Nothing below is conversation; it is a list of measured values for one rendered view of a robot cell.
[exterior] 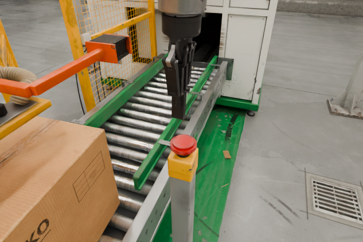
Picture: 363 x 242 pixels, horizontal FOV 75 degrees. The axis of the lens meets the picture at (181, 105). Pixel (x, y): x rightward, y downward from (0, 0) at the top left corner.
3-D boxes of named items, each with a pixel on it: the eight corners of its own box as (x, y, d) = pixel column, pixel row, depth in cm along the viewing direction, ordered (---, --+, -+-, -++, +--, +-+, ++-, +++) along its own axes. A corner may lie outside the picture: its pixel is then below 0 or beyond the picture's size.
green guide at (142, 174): (214, 63, 236) (214, 54, 231) (224, 64, 233) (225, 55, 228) (134, 189, 108) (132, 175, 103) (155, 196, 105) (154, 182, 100)
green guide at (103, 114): (163, 56, 251) (163, 48, 246) (173, 58, 248) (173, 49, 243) (41, 161, 123) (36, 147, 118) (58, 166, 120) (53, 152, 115)
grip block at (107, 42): (106, 49, 70) (103, 33, 68) (132, 53, 68) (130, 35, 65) (88, 60, 63) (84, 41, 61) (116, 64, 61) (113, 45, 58)
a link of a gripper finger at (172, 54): (185, 35, 46) (174, 42, 41) (183, 61, 48) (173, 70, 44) (173, 33, 46) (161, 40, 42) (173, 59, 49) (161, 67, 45)
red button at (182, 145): (175, 141, 68) (175, 130, 66) (199, 147, 66) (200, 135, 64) (166, 158, 62) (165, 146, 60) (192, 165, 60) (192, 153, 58)
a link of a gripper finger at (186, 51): (189, 45, 47) (186, 47, 46) (186, 95, 52) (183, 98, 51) (170, 42, 48) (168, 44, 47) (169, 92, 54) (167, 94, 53)
